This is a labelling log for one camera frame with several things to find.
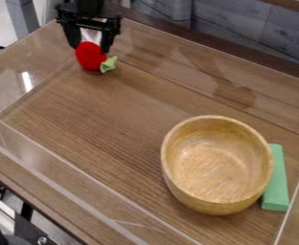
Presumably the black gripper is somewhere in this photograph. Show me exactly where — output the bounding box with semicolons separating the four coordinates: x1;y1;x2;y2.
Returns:
55;0;122;54

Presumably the red plush strawberry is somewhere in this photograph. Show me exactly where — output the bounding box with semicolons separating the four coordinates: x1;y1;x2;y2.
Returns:
75;41;118;73

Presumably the wooden bowl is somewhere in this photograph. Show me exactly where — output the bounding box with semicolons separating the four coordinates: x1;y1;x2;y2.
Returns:
162;115;274;215

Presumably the green rectangular block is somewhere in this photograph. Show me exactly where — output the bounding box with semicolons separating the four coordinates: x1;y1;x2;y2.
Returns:
261;144;289;212

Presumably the clear acrylic corner bracket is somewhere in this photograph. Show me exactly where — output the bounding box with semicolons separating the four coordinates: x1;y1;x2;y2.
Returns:
80;28;103;45

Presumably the clear acrylic tray wall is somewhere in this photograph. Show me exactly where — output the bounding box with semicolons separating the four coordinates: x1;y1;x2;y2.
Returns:
0;15;299;245

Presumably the black metal bracket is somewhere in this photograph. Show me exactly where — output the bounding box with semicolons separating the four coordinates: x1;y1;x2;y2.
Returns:
15;213;59;245

